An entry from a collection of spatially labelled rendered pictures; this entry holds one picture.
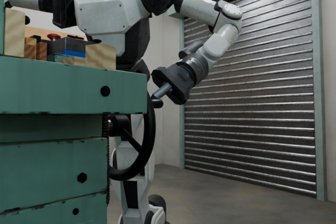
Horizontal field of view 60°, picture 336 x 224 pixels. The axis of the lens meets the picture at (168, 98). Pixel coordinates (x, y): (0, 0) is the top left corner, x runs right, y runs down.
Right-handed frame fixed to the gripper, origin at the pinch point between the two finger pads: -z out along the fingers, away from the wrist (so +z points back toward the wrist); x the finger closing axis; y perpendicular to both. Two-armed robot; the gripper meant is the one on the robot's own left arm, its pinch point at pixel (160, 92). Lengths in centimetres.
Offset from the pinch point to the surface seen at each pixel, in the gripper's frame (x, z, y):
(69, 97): -0.6, -34.4, 28.1
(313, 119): -88, 219, -117
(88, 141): -2.8, -30.3, 14.3
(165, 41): 130, 314, -264
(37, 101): 0.5, -37.9, 28.9
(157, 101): -1.7, -4.1, 1.7
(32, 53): 13.8, -28.9, 18.1
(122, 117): 2.2, -10.0, -6.4
